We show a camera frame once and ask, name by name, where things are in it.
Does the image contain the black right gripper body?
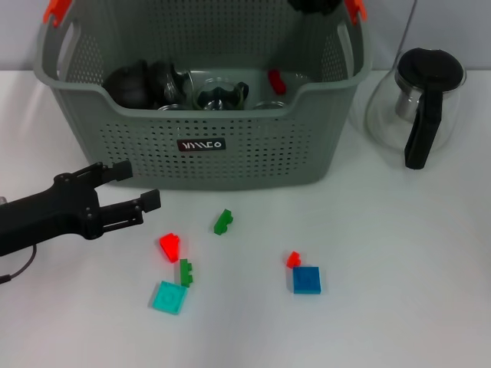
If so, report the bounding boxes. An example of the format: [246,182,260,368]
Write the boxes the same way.
[287,0,342,16]

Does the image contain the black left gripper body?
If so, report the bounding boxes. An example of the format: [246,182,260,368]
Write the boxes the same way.
[0,172,101,258]

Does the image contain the red sloped toy brick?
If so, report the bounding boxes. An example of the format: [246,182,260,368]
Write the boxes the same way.
[159,232,182,264]

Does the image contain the green toy brick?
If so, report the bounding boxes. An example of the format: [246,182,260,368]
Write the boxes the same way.
[179,258,196,288]
[213,209,234,235]

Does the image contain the dark red long brick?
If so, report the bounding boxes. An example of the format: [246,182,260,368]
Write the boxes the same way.
[267,68,288,96]

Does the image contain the teal square toy plate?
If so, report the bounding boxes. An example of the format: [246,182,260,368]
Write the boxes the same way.
[150,281,189,315]

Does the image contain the blue square toy plate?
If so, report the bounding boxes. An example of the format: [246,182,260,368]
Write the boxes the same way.
[293,266,321,295]

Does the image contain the grey perforated storage basket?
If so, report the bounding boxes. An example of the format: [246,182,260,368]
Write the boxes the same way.
[32,0,374,192]

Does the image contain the dark clay teapot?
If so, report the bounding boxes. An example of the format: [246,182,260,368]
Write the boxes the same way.
[102,60,150,110]

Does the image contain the glass teapot black lid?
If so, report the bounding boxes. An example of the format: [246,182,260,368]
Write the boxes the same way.
[364,48,468,170]

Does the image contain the orange basket handle clip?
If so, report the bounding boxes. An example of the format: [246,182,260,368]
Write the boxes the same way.
[344,0,368,26]
[43,0,74,27]

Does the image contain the left gripper cable with plug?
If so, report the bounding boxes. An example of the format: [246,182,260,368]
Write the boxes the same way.
[0,245,38,284]

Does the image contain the thin grey wall cable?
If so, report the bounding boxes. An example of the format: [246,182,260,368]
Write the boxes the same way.
[397,0,419,53]

